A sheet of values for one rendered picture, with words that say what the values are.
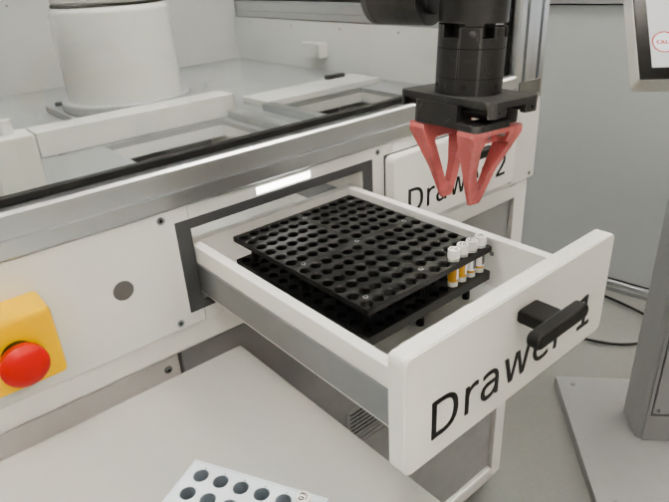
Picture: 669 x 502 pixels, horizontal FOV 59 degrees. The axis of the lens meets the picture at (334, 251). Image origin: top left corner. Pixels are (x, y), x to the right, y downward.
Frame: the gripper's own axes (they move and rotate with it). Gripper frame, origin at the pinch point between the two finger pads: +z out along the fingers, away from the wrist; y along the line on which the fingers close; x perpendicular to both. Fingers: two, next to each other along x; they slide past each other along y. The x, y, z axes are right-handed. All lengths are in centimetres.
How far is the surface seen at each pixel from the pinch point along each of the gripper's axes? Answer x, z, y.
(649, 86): 68, -1, -14
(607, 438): 86, 89, -14
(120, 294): -25.1, 11.6, -23.3
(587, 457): 77, 90, -14
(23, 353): -36.2, 10.4, -16.0
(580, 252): 5.1, 4.4, 10.0
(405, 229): 2.5, 7.3, -9.0
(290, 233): -7.1, 7.9, -17.8
